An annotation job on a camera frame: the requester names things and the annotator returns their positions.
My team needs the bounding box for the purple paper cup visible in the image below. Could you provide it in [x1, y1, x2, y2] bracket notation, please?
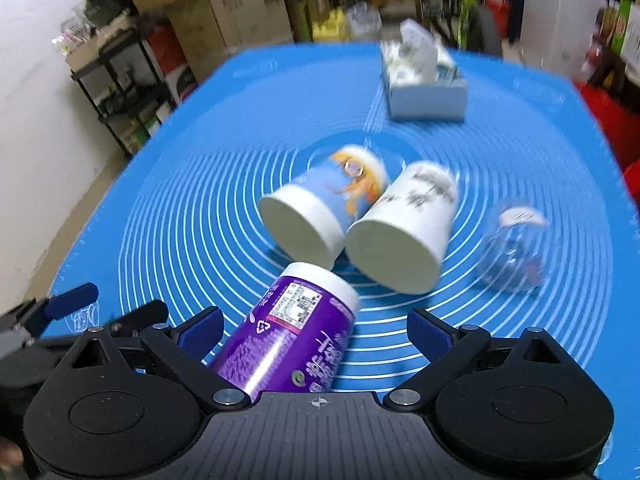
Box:
[208, 262, 361, 400]

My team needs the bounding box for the clear plastic dome cup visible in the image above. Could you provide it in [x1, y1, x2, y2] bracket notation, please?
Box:
[476, 198, 552, 292]

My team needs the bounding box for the white ink-print paper cup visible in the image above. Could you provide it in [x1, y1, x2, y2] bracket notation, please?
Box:
[345, 160, 459, 295]

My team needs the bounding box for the blue cartoon paper cup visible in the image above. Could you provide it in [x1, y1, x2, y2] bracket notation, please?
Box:
[258, 144, 390, 270]

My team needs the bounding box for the blue silicone mat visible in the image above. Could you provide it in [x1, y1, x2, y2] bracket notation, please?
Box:
[50, 44, 639, 479]

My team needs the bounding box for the black metal shelf rack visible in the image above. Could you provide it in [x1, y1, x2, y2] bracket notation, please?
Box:
[66, 24, 198, 157]

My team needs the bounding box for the white tissue box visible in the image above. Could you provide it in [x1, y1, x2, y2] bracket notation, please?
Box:
[381, 18, 468, 122]

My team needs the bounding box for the red gift box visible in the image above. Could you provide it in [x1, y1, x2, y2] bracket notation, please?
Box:
[575, 82, 639, 200]

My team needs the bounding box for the large cardboard box lower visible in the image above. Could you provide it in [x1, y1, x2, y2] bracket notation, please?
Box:
[166, 0, 293, 84]

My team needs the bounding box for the black green bicycle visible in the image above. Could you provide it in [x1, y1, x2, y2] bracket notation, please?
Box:
[420, 0, 503, 58]

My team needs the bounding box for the white chest freezer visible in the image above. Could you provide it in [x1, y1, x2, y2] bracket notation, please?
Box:
[504, 0, 605, 79]

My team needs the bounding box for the green white product box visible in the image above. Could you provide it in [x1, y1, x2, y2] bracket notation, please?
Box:
[600, 0, 639, 73]

